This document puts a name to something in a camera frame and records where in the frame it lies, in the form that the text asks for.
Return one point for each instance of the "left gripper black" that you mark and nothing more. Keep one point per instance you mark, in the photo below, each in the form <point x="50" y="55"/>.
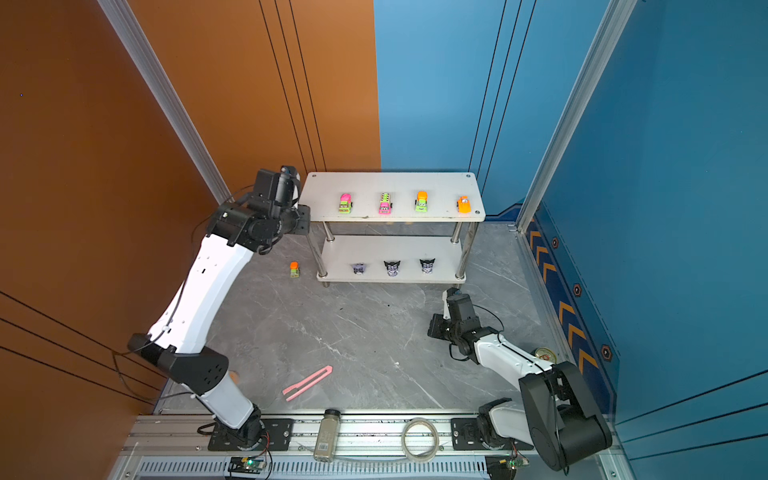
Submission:
<point x="303" y="213"/>

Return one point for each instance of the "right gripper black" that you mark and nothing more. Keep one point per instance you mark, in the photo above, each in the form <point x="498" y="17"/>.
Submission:
<point x="435" y="324"/>

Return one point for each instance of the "black purple robot toy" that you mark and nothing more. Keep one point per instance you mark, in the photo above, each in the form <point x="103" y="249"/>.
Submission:
<point x="427" y="265"/>

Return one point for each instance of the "orange green toy car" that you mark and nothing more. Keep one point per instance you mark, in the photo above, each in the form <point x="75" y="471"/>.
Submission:
<point x="295" y="271"/>

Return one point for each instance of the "orange green toy truck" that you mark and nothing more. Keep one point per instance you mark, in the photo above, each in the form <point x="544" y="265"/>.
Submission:
<point x="421" y="202"/>

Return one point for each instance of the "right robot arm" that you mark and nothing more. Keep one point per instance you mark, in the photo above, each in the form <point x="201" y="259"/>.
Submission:
<point x="559" y="416"/>

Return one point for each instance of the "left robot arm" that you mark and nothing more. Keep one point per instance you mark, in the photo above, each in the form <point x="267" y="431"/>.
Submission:
<point x="176" y="343"/>

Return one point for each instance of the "white two-tier shelf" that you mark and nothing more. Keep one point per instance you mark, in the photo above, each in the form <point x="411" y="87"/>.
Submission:
<point x="401" y="198"/>

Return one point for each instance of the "right circuit board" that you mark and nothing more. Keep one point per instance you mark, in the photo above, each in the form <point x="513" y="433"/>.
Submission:
<point x="504" y="467"/>

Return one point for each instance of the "circuit board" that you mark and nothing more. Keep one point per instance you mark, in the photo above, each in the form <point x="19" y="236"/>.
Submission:
<point x="504" y="467"/>
<point x="248" y="465"/>

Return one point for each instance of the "pink plastic tongs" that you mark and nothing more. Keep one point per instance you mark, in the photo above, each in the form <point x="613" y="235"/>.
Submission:
<point x="297" y="389"/>

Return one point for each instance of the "clear plastic bottle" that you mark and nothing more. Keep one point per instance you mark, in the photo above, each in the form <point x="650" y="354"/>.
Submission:
<point x="325" y="446"/>

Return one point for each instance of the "left circuit board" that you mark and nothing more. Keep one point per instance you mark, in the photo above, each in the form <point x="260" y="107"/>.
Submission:
<point x="248" y="465"/>

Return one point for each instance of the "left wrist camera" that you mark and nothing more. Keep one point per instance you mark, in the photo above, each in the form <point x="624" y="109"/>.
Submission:
<point x="290" y="180"/>

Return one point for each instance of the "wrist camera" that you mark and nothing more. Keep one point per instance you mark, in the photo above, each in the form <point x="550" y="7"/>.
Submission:
<point x="290" y="180"/>
<point x="446" y="315"/>

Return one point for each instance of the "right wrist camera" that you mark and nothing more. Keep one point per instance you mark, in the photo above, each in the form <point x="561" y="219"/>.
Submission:
<point x="446" y="315"/>

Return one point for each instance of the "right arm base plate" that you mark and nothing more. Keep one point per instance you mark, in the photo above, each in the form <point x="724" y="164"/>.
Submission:
<point x="477" y="433"/>

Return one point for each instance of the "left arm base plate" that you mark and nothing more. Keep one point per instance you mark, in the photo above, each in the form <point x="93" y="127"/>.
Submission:
<point x="273" y="434"/>

